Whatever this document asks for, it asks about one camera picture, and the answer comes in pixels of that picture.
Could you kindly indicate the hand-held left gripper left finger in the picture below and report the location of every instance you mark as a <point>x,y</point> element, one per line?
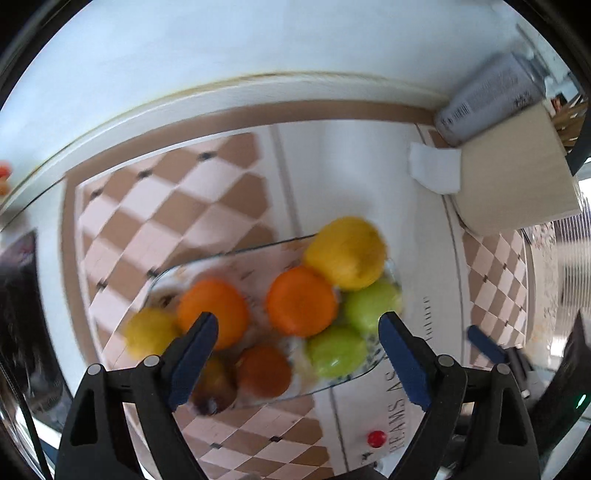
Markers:
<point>194,360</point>

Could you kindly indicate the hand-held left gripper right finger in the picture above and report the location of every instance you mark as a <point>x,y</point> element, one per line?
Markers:
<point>406,364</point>

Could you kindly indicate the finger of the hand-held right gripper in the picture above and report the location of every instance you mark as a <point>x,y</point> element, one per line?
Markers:
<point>485,344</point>

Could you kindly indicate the dark red mottled fruit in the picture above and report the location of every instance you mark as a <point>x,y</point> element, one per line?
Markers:
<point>217,383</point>

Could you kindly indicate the yellow lemon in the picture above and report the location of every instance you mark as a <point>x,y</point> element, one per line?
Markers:
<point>147,332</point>
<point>346,253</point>

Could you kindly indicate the orange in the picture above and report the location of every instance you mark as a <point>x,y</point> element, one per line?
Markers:
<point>217,300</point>
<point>302,301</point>

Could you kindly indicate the green apple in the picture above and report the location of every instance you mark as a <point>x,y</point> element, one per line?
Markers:
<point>369,304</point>
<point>337,353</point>

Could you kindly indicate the reddish brown round fruit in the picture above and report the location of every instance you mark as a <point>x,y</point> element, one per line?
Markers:
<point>264,371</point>

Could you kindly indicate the floral oval ceramic plate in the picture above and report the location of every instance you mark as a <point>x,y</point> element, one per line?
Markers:
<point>258,272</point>

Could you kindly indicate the red cherry tomato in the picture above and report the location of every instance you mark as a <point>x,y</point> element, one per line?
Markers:
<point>376,438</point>

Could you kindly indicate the patterned glass sliding door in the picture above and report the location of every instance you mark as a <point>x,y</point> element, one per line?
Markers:
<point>572,258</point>

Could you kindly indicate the checked brown tablecloth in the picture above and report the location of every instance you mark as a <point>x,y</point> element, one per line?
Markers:
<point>184,194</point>

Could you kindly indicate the white crumpled tissue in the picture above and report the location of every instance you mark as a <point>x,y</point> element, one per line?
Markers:
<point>434,168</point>

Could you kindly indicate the black gas stove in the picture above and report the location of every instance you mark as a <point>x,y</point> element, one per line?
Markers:
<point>18,300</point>

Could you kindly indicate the labelled sauce bottle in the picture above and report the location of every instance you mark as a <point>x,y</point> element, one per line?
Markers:
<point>489,99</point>

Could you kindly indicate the orange fruit wall sticker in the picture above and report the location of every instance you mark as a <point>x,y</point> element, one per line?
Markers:
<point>3,177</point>

